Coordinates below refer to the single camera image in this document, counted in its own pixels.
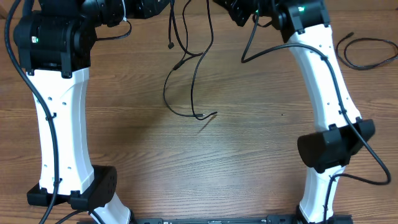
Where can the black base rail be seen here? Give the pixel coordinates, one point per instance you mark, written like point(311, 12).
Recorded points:
point(270, 219)

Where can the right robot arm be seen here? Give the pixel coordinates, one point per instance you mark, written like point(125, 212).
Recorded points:
point(340, 130)

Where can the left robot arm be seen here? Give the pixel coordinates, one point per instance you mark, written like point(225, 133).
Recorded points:
point(54, 46)

